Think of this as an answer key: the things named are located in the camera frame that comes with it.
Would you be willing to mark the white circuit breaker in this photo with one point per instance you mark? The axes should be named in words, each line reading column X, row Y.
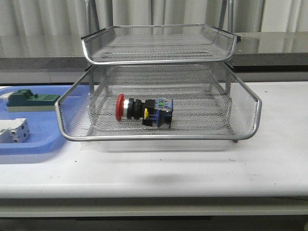
column 14, row 130

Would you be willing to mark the blue plastic tray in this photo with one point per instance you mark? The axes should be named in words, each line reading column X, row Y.
column 43, row 126

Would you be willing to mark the green terminal block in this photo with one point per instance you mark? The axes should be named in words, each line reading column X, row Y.
column 27, row 101

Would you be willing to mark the white curtain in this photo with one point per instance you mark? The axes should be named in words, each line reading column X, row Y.
column 68, row 17

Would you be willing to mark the grey stone counter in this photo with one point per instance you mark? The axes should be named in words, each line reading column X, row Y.
column 256, row 52

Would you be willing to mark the red emergency push button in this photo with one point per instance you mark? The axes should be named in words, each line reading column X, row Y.
column 152, row 112

